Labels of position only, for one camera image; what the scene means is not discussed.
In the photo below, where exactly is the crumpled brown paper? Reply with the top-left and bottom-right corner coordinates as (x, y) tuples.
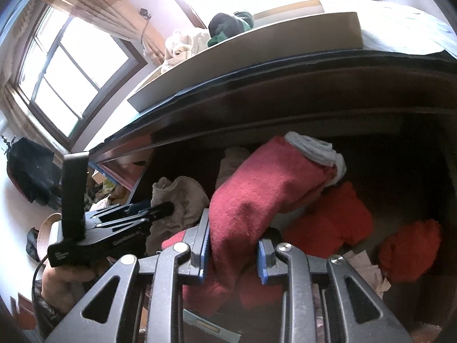
(343, 250), (393, 301)

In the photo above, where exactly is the blue checked tablecloth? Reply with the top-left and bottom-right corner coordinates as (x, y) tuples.
(132, 2), (457, 122)

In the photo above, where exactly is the bright red underwear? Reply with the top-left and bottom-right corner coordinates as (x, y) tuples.
(378, 219), (442, 283)
(282, 182), (374, 258)

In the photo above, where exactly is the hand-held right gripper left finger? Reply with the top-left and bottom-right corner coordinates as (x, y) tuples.
(45, 208), (212, 343)

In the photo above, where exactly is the beige underwear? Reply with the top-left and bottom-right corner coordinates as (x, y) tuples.
(146, 176), (211, 254)

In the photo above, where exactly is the shallow cardboard tray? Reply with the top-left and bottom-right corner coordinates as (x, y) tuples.
(127, 0), (363, 115)

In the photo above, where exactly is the dark wooden drawer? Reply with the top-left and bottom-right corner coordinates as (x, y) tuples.
(129, 129), (457, 343)

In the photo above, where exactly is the black cable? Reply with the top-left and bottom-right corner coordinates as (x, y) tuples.
(32, 255), (51, 294)

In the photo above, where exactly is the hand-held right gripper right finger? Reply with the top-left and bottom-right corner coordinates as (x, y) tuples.
(257, 228), (416, 343)

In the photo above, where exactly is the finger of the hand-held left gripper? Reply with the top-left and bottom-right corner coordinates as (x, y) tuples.
(96, 217), (152, 238)
(93, 201), (175, 222)

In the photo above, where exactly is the dark green underwear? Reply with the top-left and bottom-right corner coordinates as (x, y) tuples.
(208, 11), (255, 48)

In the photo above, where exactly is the dark framed window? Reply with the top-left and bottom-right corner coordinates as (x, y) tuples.
(14, 2), (147, 151)

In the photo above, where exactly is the black hanging jacket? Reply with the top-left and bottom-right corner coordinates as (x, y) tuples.
(7, 136), (65, 208)

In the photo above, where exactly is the person's left forearm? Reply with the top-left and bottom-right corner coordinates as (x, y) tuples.
(31, 280), (77, 340)

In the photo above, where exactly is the tan woven hat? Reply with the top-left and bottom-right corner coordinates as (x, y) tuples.
(37, 212), (63, 254)

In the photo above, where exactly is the dark red underwear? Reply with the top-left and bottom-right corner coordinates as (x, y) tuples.
(162, 131), (347, 311)

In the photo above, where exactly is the tan curtain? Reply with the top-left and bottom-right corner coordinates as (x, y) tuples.
(39, 0), (168, 65)

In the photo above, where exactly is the person's left hand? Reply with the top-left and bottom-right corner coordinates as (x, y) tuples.
(41, 265), (97, 310)

